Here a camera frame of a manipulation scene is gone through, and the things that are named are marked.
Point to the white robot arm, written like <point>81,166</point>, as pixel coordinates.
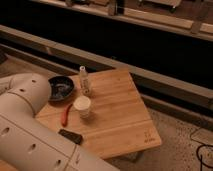
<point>28,145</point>

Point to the clear plastic bottle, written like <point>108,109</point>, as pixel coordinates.
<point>84,81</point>

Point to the white paper cup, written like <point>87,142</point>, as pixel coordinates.
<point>82,104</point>

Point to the dark blue bowl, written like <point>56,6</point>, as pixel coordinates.
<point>61,88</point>

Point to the small black block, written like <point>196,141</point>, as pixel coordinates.
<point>74,137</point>

